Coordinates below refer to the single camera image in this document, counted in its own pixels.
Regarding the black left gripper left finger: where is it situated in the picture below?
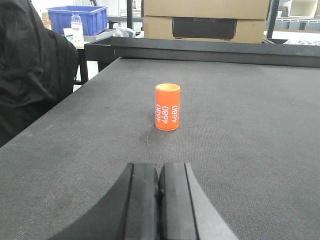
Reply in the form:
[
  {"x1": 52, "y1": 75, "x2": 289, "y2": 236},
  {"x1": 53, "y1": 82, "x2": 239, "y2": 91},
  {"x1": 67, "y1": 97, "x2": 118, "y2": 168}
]
[{"x1": 52, "y1": 163, "x2": 158, "y2": 240}]

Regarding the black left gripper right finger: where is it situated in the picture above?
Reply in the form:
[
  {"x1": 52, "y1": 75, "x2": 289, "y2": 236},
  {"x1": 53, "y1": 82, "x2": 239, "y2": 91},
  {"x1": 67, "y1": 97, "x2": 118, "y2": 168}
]
[{"x1": 159, "y1": 163, "x2": 238, "y2": 240}]

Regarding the blue plastic crate background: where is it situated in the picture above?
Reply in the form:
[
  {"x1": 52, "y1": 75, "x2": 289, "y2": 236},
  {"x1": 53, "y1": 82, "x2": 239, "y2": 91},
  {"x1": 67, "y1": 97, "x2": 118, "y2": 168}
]
[{"x1": 47, "y1": 5, "x2": 108, "y2": 36}]

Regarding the orange cylindrical capacitor 4680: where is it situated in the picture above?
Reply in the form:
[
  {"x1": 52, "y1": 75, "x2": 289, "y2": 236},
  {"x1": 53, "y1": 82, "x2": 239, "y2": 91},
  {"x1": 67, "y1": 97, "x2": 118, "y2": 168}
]
[{"x1": 155, "y1": 83, "x2": 181, "y2": 131}]

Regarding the clear plastic water bottle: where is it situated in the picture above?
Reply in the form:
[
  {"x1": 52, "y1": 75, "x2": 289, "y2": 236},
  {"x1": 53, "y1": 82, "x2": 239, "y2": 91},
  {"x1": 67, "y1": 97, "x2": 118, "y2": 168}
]
[{"x1": 70, "y1": 12, "x2": 84, "y2": 42}]

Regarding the white paper cup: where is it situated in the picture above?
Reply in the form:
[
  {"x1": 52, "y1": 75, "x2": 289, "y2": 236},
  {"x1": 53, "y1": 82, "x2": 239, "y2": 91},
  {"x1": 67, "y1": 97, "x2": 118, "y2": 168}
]
[{"x1": 63, "y1": 28, "x2": 73, "y2": 42}]

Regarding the dark grey table mat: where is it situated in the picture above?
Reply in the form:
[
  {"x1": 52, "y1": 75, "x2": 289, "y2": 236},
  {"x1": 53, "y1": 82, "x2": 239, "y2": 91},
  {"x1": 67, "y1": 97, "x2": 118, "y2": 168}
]
[{"x1": 0, "y1": 74, "x2": 320, "y2": 240}]

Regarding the beige bin on rack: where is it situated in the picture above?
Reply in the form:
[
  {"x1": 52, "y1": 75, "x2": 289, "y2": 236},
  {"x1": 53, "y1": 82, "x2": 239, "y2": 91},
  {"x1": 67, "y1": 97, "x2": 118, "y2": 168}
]
[{"x1": 288, "y1": 0, "x2": 318, "y2": 18}]

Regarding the black cloth cover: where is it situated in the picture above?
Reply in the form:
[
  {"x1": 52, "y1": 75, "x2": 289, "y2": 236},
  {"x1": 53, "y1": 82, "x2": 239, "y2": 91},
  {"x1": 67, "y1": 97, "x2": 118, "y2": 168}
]
[{"x1": 0, "y1": 0, "x2": 78, "y2": 146}]

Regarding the large cardboard box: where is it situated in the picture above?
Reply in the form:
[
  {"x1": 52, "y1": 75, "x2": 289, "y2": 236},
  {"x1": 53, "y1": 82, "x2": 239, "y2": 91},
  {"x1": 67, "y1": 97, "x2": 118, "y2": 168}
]
[{"x1": 143, "y1": 0, "x2": 270, "y2": 44}]

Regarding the black vertical rack post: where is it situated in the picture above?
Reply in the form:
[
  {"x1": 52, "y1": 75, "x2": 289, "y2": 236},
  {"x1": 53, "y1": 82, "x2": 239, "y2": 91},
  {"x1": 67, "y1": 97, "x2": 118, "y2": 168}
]
[{"x1": 266, "y1": 0, "x2": 280, "y2": 39}]

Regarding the black raised table tray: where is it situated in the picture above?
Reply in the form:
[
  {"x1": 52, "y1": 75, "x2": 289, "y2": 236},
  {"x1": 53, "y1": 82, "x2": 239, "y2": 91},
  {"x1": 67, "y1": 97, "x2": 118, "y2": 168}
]
[{"x1": 84, "y1": 37, "x2": 320, "y2": 88}]

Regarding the crumpled clear plastic bag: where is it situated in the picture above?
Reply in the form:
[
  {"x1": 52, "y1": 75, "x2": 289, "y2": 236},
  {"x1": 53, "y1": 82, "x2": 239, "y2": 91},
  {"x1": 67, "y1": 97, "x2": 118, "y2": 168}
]
[{"x1": 113, "y1": 27, "x2": 136, "y2": 38}]

